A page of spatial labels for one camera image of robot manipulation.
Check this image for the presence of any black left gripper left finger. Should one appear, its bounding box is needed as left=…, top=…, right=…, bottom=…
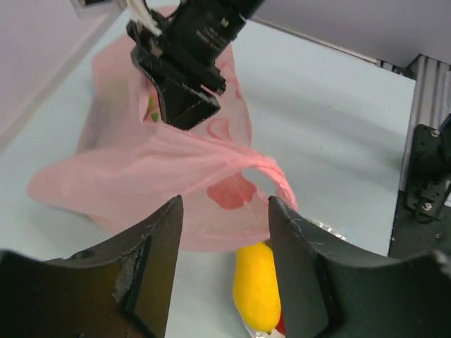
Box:
left=1, top=196, right=183, bottom=337

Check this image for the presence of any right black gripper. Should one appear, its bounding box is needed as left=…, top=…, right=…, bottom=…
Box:
left=126, top=1, right=263, bottom=130

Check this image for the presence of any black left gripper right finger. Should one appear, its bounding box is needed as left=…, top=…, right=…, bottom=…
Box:
left=268, top=196, right=450, bottom=337

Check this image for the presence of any white paper plate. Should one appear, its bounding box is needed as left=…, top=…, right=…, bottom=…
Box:
left=243, top=218, right=347, bottom=338

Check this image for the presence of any pink plastic bag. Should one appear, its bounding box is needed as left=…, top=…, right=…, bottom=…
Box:
left=27, top=35, right=297, bottom=252

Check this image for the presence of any red fake mango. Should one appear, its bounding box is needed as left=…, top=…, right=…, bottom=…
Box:
left=276, top=315, right=286, bottom=337

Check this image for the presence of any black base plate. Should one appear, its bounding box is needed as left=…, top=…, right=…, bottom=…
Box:
left=388, top=116, right=450, bottom=259

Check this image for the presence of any aluminium frame rail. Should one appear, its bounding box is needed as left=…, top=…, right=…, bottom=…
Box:
left=376, top=55, right=450, bottom=191

